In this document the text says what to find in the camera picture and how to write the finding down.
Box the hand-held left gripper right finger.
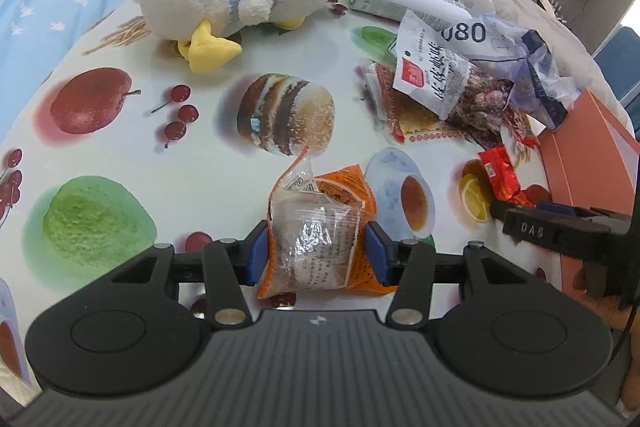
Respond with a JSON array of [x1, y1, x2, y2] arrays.
[[365, 221, 536, 328]]

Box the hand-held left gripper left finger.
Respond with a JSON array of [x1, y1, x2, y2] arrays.
[[107, 221, 271, 328]]

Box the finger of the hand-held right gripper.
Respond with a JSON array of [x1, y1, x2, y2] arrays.
[[489, 200, 609, 222]]

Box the orange clear bread packet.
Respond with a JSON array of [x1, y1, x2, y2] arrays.
[[256, 145, 401, 301]]

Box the orange cardboard box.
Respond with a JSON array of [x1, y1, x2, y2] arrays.
[[537, 88, 640, 294]]

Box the person's right hand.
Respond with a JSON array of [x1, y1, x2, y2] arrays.
[[573, 264, 627, 334]]

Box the shiny red foil packet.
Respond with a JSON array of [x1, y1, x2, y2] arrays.
[[477, 145, 522, 203]]

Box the red and yellow bordered packet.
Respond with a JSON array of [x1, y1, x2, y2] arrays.
[[362, 61, 477, 146]]

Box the fruit print table mat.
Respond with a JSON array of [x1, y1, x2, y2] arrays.
[[0, 0, 592, 388]]

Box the clear blue plastic bag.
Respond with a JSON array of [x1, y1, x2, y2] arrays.
[[400, 0, 584, 131]]

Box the white packet with red label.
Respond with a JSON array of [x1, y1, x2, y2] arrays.
[[392, 9, 516, 130]]

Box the blue chair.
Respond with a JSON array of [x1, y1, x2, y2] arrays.
[[594, 26, 640, 108]]

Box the grey quilt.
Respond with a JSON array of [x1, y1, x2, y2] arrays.
[[400, 0, 627, 108]]

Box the light blue star bedsheet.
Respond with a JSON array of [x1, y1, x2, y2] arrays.
[[0, 0, 152, 148]]

